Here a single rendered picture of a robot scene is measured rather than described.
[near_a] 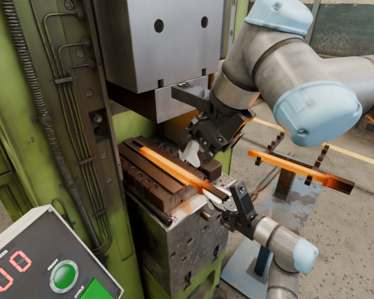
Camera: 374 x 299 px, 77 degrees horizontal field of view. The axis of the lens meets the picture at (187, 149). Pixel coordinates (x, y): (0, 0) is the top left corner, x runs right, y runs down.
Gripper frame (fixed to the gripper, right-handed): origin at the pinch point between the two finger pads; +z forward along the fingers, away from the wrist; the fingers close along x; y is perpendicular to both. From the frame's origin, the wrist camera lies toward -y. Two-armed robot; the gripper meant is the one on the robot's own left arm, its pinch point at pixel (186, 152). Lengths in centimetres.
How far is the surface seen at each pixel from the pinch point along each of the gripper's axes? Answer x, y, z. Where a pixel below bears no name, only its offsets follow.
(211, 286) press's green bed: 28, 42, 101
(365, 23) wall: 767, -117, 85
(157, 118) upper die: 2.1, -13.5, 3.0
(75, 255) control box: -28.5, 3.2, 15.3
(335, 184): 56, 34, 15
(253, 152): 50, 4, 28
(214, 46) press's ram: 24.0, -20.7, -10.9
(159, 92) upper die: 3.3, -16.7, -3.1
